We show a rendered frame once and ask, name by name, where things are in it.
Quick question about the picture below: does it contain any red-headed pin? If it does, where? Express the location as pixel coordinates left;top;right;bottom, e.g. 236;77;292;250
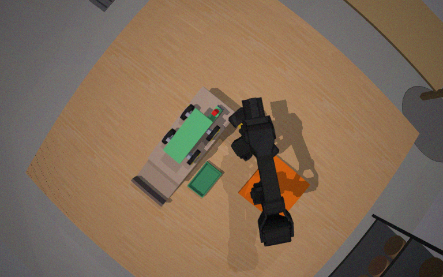
211;109;220;116

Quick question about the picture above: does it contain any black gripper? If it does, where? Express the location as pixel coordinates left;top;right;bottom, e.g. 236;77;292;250
228;107;279;157

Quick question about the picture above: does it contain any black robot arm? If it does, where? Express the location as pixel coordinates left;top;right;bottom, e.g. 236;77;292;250
231;97;294;246

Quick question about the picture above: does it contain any green wheeled trolley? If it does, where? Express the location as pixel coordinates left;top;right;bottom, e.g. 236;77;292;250
162;104;222;165

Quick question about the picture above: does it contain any beige flat ramp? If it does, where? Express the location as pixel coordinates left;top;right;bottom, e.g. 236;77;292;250
131;87;235;207

